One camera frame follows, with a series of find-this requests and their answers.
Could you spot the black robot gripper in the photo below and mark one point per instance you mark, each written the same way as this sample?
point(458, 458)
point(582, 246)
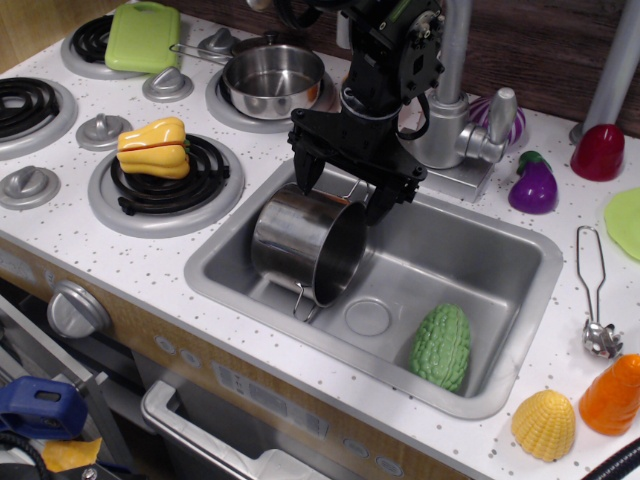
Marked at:
point(367, 145)

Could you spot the steel pot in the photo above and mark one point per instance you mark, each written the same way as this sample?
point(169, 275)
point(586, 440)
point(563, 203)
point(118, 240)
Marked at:
point(309, 243)

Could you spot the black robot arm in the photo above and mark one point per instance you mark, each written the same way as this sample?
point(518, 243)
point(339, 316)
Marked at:
point(395, 47)

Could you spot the grey toy sink basin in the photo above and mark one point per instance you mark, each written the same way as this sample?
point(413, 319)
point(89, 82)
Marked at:
point(422, 255)

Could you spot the grey toy faucet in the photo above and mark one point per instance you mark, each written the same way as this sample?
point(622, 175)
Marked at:
point(460, 154)

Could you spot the steel saucepan on burner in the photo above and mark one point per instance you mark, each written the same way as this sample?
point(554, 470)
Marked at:
point(264, 78)

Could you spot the purple white toy onion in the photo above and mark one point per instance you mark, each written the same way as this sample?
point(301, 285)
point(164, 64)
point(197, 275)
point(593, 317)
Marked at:
point(479, 113)

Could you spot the grey stove knob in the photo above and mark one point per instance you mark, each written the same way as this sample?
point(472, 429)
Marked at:
point(170, 85)
point(218, 47)
point(28, 188)
point(101, 132)

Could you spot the green toy bitter gourd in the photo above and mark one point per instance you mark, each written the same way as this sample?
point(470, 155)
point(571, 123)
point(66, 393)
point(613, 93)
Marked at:
point(440, 349)

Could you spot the yellow toy bell pepper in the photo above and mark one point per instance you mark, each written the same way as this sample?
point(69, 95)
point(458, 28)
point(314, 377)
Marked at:
point(158, 149)

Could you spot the purple toy eggplant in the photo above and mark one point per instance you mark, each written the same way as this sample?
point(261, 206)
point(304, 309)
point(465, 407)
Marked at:
point(536, 190)

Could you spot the front right black burner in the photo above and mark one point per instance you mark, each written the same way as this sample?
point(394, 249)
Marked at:
point(147, 206)

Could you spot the black burner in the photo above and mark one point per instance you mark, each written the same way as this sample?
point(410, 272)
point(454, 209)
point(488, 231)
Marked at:
point(35, 113)
point(83, 52)
point(147, 206)

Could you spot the green toy cutting board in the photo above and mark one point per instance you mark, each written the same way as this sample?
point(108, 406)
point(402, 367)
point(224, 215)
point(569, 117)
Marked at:
point(141, 37)

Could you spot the red toy pepper piece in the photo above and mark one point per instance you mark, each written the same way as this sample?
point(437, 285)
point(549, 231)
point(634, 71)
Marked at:
point(599, 155)

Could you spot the light green toy plate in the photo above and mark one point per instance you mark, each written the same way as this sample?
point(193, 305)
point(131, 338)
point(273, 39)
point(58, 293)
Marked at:
point(621, 217)

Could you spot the back left black burner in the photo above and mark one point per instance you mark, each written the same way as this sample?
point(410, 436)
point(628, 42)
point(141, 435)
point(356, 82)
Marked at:
point(83, 52)

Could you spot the grey oven dial knob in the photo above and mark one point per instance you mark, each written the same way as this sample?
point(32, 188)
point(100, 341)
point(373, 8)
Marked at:
point(74, 313)

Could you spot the yellow toy corn piece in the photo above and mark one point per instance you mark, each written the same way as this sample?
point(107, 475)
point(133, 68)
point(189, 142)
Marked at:
point(544, 425)

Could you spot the front left black burner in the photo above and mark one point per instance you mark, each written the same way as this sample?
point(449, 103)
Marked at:
point(35, 113)

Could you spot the orange toy carrot piece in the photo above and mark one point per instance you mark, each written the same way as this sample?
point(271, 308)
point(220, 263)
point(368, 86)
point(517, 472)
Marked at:
point(610, 404)

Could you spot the blue clamp tool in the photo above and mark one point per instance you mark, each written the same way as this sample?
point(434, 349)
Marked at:
point(38, 408)

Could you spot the yellow tape piece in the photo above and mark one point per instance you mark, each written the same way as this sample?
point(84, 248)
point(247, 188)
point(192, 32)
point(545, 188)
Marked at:
point(63, 455)

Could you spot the grey oven door handle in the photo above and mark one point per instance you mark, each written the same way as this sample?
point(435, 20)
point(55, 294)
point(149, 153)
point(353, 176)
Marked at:
point(157, 412)

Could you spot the steel wire-handled utensil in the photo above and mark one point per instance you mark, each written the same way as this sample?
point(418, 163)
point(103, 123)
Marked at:
point(598, 338)

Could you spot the grey vertical post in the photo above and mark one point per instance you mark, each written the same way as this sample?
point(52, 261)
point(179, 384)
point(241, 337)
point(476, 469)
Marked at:
point(617, 75)

